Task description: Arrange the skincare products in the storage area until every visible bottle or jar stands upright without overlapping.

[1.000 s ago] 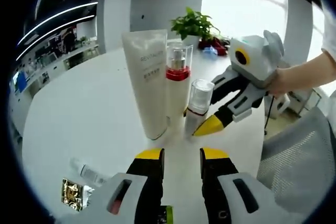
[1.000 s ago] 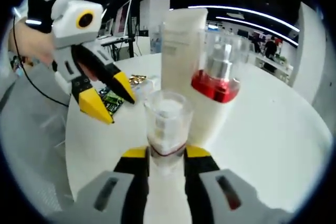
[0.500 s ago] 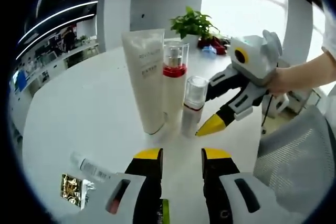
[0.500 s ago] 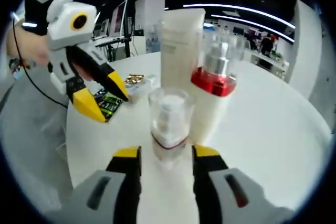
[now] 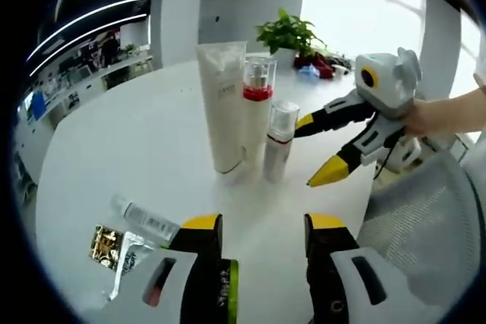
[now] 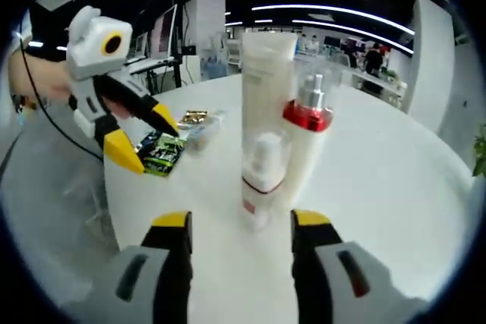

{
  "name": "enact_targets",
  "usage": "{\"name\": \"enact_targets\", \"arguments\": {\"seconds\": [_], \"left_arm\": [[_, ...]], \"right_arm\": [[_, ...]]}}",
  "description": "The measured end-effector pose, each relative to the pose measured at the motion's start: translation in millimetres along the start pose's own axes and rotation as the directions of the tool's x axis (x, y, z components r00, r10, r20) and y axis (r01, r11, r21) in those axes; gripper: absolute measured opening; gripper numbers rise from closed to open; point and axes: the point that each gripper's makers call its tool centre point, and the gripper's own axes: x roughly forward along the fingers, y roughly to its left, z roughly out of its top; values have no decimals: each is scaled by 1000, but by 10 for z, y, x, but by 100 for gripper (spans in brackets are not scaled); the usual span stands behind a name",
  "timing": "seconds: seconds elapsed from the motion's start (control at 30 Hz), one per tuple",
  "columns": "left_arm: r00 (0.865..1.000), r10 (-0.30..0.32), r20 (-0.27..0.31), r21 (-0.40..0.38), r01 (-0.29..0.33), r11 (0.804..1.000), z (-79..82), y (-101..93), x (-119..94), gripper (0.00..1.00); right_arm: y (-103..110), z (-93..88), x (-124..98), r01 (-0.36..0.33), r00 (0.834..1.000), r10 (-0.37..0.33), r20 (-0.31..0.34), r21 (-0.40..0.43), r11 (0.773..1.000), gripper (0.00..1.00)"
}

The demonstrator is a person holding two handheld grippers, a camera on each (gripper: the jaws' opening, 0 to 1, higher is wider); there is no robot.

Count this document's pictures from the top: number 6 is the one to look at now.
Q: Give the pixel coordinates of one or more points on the person in white shirt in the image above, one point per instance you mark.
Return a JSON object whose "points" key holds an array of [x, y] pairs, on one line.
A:
{"points": [[41, 107]]}

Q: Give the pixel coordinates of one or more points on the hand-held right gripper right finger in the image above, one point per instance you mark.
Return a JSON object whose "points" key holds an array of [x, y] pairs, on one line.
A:
{"points": [[334, 286]]}

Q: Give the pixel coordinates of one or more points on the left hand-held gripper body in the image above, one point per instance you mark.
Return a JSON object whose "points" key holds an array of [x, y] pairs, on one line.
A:
{"points": [[91, 47]]}

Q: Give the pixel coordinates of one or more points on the gold foil skincare sachet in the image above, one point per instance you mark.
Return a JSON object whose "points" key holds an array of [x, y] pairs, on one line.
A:
{"points": [[193, 119]]}

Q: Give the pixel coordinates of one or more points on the white short tube pair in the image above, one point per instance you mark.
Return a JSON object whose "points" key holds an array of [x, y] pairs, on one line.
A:
{"points": [[262, 176]]}

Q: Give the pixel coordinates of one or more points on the green black skincare sachet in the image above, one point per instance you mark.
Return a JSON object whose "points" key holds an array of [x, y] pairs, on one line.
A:
{"points": [[163, 153]]}

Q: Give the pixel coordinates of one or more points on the red collar skincare pump bottle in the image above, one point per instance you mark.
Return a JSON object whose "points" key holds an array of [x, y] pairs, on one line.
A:
{"points": [[307, 149]]}

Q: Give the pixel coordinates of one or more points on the white skincare tube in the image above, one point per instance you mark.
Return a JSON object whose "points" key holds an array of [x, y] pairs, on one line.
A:
{"points": [[266, 73]]}

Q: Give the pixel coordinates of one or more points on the monitor on stand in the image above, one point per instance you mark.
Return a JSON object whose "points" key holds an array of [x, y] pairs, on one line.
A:
{"points": [[163, 32]]}

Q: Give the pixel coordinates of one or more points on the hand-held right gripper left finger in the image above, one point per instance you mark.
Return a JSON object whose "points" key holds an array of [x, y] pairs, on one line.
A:
{"points": [[140, 286]]}

